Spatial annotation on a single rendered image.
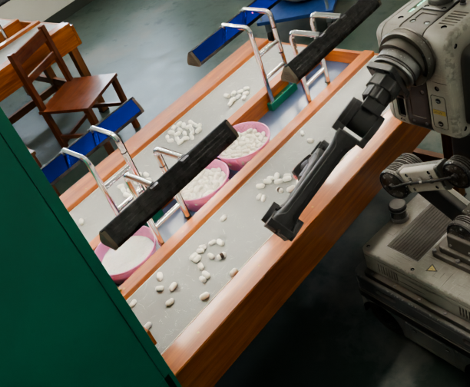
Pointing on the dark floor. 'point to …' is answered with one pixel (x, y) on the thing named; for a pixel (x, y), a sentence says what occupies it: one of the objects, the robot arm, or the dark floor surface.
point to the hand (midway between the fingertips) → (296, 176)
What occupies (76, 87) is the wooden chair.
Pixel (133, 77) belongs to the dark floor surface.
